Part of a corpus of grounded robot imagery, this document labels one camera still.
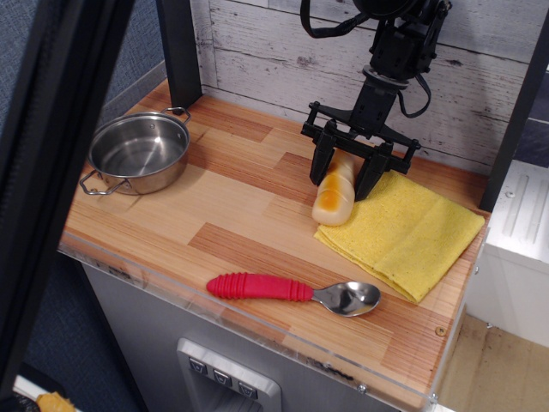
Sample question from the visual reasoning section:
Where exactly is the black foreground pole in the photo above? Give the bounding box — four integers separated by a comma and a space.
1, 1, 133, 397

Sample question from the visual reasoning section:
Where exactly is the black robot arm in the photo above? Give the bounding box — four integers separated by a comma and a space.
300, 1, 451, 201

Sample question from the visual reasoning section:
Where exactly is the black left frame post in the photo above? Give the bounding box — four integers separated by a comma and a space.
156, 0, 202, 109

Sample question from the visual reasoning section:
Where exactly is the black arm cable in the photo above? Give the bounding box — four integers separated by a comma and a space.
299, 0, 432, 118

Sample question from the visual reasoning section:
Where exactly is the small steel pot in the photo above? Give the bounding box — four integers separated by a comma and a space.
79, 107, 191, 196

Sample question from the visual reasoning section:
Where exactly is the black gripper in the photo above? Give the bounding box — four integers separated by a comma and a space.
301, 65, 420, 202

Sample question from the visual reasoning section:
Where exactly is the black right frame post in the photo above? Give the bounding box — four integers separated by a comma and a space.
479, 15, 548, 212

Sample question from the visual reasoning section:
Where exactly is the white shelf unit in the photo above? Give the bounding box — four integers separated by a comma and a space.
465, 161, 548, 347

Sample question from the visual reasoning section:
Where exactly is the toy bread loaf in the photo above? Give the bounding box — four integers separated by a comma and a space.
311, 150, 355, 226

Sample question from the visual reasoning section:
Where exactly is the grey toy fridge cabinet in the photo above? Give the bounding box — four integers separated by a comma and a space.
81, 262, 413, 412

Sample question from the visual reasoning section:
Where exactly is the black frame post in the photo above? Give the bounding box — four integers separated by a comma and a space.
156, 0, 202, 109
479, 15, 548, 212

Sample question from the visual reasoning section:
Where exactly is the red handled metal spoon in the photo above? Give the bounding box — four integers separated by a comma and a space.
206, 273, 381, 318

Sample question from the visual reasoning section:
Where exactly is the yellow folded cloth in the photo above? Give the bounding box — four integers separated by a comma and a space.
315, 172, 485, 304

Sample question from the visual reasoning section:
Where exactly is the clear acrylic table guard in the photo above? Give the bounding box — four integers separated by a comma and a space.
57, 59, 491, 408

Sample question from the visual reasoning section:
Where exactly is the orange yellow object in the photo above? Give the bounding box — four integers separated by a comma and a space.
36, 392, 76, 412

